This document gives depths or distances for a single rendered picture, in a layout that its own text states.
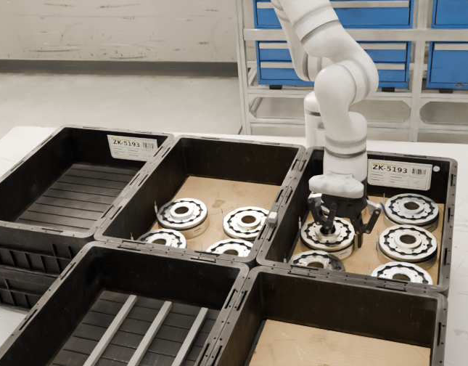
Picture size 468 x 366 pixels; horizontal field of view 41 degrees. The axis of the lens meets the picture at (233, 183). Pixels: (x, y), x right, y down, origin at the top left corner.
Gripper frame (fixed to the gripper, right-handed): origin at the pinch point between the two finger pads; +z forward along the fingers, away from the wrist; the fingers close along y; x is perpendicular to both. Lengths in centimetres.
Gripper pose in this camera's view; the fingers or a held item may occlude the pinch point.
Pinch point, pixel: (344, 238)
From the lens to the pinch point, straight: 119.7
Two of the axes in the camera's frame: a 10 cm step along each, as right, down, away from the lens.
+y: -9.2, -1.4, 3.7
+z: 0.8, 8.5, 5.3
